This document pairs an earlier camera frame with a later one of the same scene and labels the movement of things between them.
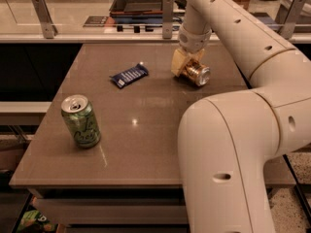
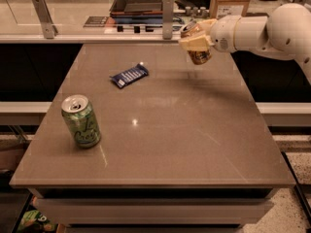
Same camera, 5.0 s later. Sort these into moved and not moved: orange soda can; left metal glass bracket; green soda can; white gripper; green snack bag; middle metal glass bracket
Moved: white gripper; orange soda can
Not moved: middle metal glass bracket; green soda can; green snack bag; left metal glass bracket
